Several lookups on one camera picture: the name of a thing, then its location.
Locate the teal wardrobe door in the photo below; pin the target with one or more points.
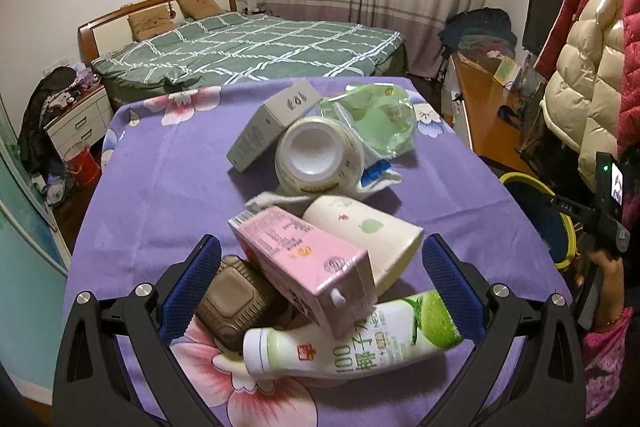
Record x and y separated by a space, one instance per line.
34 269

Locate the black clothes on nightstand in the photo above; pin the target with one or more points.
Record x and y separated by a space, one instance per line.
36 149

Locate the cream paper cup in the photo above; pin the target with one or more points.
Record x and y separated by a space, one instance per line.
390 242

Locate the red bucket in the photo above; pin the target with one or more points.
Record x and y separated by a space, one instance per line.
80 163

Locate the yellow-rimmed blue trash bin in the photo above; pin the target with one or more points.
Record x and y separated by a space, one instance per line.
555 229

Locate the white nightstand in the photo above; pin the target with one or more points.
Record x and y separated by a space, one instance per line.
86 121

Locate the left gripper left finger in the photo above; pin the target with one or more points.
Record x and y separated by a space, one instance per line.
92 386

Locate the wooden desk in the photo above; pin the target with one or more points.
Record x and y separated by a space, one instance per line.
470 101

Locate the clear green plastic cup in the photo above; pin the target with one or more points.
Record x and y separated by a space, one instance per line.
380 114

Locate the brown plastic tray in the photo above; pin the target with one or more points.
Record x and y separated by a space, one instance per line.
238 299

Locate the black monitor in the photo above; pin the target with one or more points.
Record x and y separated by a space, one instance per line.
540 17

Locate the red hanging garment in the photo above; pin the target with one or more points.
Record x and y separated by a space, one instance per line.
570 12

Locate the grey-white tea box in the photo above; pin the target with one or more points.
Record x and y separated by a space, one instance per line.
270 120

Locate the right brown pillow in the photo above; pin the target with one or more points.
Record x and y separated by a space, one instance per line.
199 9

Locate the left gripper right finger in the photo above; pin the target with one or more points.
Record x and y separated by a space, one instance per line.
525 368

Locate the pink milk carton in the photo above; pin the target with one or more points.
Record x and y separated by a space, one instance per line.
326 278

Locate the wooden headboard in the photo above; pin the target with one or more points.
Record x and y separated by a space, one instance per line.
110 32

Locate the person's right hand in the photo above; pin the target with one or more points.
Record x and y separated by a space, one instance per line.
610 306

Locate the purple floral tablecloth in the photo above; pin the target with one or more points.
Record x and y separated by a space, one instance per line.
167 182

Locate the pile of dark clothes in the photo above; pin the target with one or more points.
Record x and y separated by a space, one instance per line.
481 30

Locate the pink dotted sleeve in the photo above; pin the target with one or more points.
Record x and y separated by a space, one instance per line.
603 354

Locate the left brown pillow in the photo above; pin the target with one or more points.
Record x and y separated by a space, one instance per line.
150 23

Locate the white coconut drink bottle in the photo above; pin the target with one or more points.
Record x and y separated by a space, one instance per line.
396 334

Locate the brown pillow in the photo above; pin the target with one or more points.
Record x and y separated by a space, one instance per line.
199 9
150 23

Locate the cream puffer jacket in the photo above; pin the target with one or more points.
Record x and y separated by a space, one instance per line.
581 102

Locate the bed with green plaid quilt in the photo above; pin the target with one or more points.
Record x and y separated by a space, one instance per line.
232 48

